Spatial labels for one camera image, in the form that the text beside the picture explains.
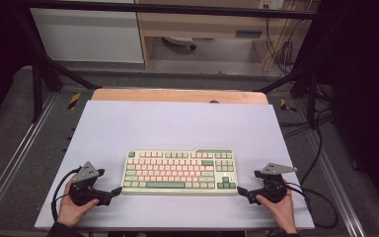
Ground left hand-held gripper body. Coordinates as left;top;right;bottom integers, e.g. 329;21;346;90
68;161;114;207

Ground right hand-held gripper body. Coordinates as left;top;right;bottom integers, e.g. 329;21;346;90
247;162;299;205

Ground green and cream mechanical keyboard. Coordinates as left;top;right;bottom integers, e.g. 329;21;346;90
120;147;239;197

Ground person's right hand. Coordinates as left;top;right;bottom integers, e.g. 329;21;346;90
256;190;299;234

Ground person's left hand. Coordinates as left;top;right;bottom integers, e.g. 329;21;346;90
56;179;101;228

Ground yellow and black tape strip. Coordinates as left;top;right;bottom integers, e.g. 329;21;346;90
66;92;82;111
279;98;298;114

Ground wooden table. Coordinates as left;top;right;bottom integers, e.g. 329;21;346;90
91;87;269;106

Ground white cabinet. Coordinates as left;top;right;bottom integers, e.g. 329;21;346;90
30;7;145;64

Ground office chair base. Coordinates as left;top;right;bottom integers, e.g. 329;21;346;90
161;36;197;51

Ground light wooden desk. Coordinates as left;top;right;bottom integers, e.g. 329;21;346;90
133;0;321;73

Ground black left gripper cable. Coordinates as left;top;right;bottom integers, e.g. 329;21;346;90
50;166;83;222

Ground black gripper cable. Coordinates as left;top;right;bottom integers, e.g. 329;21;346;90
50;166;83;222
284;182;340;230

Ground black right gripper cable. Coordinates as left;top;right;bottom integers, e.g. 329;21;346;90
284;182;340;230

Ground aluminium floor rail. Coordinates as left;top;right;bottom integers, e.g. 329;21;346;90
294;107;367;237
0;93;59;229

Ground black floor cables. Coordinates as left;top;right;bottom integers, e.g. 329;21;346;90
277;83;337;186

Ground black metal frame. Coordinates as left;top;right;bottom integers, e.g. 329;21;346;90
13;0;330;130

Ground hanging black cables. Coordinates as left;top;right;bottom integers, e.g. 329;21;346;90
264;9;299;74

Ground white wall power outlet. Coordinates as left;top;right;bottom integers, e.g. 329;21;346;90
258;0;286;11

